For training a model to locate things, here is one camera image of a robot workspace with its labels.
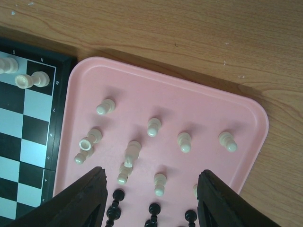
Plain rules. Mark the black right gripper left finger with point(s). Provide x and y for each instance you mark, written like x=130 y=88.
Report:
x=82 y=204

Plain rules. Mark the white chess piece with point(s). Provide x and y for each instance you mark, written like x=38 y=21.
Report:
x=8 y=65
x=184 y=142
x=227 y=141
x=81 y=157
x=124 y=173
x=159 y=181
x=154 y=124
x=132 y=153
x=94 y=136
x=38 y=79
x=106 y=106

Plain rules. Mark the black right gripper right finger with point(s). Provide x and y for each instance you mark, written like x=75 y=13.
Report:
x=221 y=206

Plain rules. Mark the pink piece tray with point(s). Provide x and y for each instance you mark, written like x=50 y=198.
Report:
x=181 y=106

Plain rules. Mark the black chess piece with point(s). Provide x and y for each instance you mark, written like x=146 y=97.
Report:
x=154 y=210
x=190 y=217
x=114 y=212

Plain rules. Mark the black white chessboard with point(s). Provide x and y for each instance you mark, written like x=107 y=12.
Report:
x=30 y=128

